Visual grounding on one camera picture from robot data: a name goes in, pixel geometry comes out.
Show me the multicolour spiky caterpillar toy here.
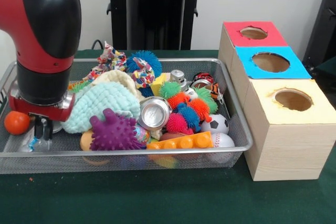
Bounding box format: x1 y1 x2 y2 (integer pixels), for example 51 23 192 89
165 97 212 133

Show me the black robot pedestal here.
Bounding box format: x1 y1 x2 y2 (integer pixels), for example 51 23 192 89
101 0 212 50

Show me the small soccer ball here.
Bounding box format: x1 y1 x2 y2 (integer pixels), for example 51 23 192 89
201 113 229 134

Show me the black upright panel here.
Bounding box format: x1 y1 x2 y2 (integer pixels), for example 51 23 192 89
301 0 336 65

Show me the dark green tablecloth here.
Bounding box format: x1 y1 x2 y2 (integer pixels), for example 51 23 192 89
0 49 336 224
312 56 336 93

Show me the crushed silver can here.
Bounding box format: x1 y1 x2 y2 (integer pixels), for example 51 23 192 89
138 97 173 130

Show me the blue spiky rubber ball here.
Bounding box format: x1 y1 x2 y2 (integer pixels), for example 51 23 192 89
126 50 163 78

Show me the silver mesh bin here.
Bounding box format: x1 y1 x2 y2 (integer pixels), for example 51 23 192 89
0 57 254 175

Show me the plain orange ball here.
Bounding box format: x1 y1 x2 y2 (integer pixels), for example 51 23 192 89
4 111 31 135

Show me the mint green waffle cloth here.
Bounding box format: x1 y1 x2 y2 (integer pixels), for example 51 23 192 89
60 81 141 134

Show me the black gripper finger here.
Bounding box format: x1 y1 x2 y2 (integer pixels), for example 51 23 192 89
34 116 43 140
43 118 54 141

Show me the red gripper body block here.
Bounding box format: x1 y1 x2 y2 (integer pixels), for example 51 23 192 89
8 95 76 122

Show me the colourful patterned cloth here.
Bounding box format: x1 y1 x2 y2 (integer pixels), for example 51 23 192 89
83 40 128 80

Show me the small white baseball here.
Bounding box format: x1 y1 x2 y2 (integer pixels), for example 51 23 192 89
209 132 236 148

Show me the orange plastic building block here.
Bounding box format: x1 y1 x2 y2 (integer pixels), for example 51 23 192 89
146 131 214 150

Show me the wooden box with three holes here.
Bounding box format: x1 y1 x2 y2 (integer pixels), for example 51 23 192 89
218 20 336 182

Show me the purple spiky rubber ball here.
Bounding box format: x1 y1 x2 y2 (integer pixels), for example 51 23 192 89
89 108 147 151

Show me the clear packet with blue label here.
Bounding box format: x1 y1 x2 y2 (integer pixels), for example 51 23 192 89
18 132 53 153

